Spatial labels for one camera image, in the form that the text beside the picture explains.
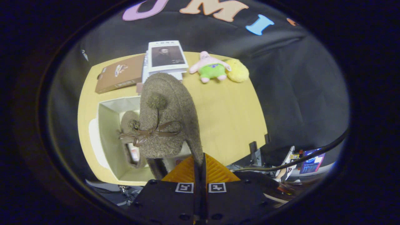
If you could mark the brown fuzzy slipper shoe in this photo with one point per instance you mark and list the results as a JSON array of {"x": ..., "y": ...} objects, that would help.
[
  {"x": 168, "y": 93},
  {"x": 126, "y": 120}
]

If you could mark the yellow plush toy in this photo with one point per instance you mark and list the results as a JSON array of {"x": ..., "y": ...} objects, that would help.
[{"x": 239, "y": 72}]

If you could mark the thin pink book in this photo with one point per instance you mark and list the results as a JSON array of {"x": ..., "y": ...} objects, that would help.
[{"x": 139, "y": 88}]

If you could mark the black table clamp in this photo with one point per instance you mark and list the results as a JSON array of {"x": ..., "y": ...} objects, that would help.
[
  {"x": 267, "y": 138},
  {"x": 253, "y": 148}
]

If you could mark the pink plush toy green shorts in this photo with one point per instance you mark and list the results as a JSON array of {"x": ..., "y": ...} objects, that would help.
[{"x": 212, "y": 70}]

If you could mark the white printed packet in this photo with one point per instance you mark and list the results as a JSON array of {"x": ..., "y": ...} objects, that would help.
[{"x": 286, "y": 162}]

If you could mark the blue printed packet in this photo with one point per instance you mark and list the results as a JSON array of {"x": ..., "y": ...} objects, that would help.
[{"x": 312, "y": 162}]

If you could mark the brown cardboard box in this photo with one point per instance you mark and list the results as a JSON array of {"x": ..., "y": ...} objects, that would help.
[{"x": 122, "y": 75}]

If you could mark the white book with portrait cover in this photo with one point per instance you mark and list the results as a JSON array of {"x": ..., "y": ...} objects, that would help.
[{"x": 167, "y": 56}]

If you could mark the black backdrop cloth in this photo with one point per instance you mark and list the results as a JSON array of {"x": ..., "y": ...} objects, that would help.
[{"x": 297, "y": 78}]

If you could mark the fabric storage box with lid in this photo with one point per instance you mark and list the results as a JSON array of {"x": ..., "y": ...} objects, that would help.
[{"x": 107, "y": 134}]

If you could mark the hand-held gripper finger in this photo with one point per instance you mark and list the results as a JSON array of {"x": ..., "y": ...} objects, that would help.
[
  {"x": 204, "y": 200},
  {"x": 197, "y": 193}
]

